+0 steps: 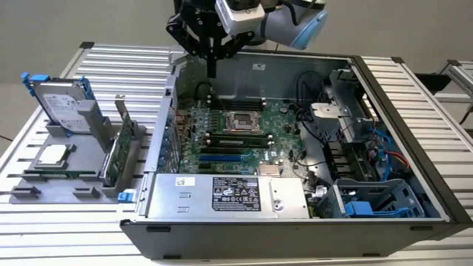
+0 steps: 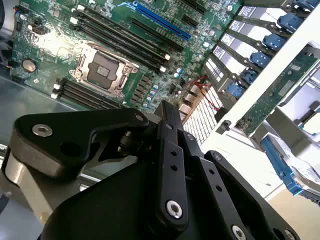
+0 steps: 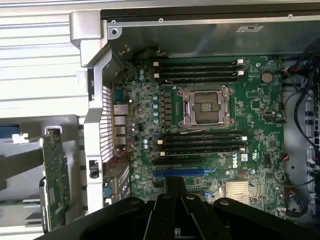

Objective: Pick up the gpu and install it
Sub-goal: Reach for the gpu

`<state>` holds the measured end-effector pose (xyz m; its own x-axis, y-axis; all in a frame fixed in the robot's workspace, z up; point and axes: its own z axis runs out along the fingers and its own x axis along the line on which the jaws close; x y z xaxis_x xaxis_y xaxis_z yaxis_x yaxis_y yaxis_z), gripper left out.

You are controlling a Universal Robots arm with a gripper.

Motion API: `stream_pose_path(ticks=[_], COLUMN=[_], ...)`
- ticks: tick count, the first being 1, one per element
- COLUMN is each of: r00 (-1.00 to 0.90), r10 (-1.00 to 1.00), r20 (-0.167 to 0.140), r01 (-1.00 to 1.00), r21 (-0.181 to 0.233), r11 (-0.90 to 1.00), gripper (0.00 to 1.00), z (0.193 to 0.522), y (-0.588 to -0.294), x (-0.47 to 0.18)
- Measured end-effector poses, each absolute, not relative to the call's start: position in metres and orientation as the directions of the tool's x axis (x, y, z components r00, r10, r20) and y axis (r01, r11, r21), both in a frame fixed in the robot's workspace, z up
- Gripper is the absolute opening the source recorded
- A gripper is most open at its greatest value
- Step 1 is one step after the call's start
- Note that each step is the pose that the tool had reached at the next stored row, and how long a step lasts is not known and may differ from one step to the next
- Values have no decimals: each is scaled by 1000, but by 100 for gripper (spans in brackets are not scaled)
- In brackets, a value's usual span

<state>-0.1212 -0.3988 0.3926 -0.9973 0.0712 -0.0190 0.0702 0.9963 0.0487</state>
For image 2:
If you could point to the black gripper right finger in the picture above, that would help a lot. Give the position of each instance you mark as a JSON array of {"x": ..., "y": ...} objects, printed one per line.
[{"x": 215, "y": 178}]

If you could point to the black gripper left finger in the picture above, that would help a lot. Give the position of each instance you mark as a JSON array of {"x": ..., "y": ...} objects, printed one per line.
[{"x": 62, "y": 140}]

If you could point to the green GPU card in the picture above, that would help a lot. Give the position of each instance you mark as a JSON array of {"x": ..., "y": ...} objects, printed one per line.
[{"x": 272, "y": 97}]

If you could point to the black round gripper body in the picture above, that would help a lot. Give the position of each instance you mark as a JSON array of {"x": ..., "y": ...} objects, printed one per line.
[{"x": 105, "y": 212}]

